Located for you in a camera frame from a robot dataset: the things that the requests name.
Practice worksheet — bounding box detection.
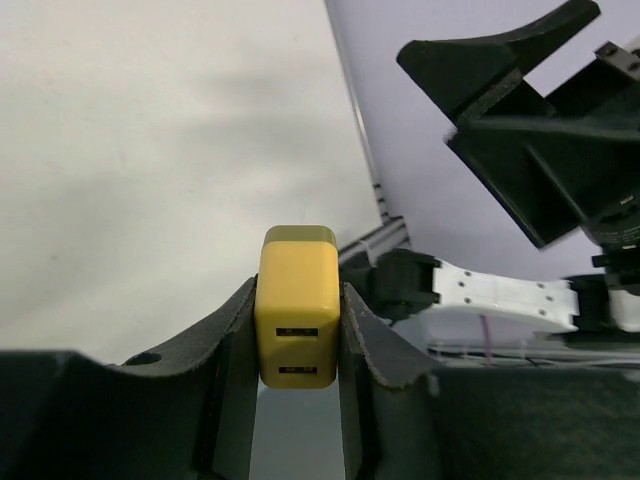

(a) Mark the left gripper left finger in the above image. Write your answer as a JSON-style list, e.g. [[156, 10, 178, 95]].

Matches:
[[1, 279, 258, 479]]

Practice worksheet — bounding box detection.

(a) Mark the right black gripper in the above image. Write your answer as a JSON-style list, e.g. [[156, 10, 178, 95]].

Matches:
[[396, 1, 639, 250]]

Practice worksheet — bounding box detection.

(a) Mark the yellow cube block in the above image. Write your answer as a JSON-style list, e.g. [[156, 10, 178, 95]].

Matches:
[[254, 225, 341, 389]]

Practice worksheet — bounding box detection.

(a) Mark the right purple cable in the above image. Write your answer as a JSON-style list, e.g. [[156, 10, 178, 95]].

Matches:
[[477, 314, 496, 369]]

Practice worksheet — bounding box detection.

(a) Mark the aluminium rail frame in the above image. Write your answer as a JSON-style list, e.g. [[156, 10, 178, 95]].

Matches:
[[324, 0, 640, 371]]

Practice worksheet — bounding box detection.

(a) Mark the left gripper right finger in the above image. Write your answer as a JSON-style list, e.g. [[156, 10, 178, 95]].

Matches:
[[338, 285, 639, 479]]

